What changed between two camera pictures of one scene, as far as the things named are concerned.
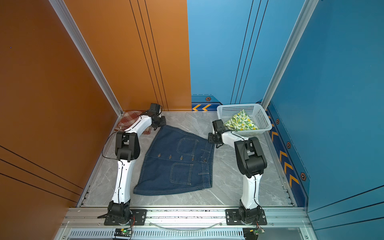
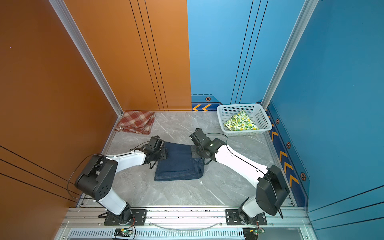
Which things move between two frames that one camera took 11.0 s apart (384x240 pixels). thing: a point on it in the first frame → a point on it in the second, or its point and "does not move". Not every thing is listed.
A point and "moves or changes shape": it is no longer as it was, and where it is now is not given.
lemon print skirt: x=241 y=122 does not move
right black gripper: x=210 y=134 → x=193 y=153
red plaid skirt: x=129 y=118 does not move
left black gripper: x=163 y=122 → x=165 y=154
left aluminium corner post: x=67 y=19 does not move
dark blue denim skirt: x=176 y=161 moves or changes shape
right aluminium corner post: x=304 y=17 does not move
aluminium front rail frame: x=88 y=223 does not move
